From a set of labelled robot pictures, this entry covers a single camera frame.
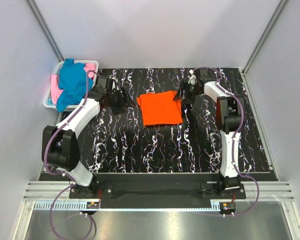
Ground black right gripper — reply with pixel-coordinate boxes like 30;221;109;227
172;80;201;105

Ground orange t shirt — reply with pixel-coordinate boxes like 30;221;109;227
137;91;183;126

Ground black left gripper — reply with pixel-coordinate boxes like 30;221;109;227
106;86;136;115

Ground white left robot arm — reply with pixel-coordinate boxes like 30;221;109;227
42;76;136;198

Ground light blue garment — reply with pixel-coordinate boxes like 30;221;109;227
46;98;54;106

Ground pink t shirt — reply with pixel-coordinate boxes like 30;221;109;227
50;63;97;106

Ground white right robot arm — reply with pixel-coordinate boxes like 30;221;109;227
173;67;244;198

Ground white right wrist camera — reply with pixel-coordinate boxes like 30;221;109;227
188;69;197;85

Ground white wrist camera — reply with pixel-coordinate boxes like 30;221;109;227
188;69;197;85
109;77;120;90

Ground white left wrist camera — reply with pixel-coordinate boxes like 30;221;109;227
109;77;120;90

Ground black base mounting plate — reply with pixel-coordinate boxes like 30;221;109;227
69;173;246;210

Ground blue t shirt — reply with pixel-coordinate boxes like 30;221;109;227
56;58;86;112

